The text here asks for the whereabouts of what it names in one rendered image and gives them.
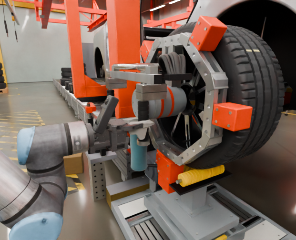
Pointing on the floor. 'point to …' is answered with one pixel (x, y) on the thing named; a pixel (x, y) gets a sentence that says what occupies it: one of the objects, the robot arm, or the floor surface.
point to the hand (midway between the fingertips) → (147, 120)
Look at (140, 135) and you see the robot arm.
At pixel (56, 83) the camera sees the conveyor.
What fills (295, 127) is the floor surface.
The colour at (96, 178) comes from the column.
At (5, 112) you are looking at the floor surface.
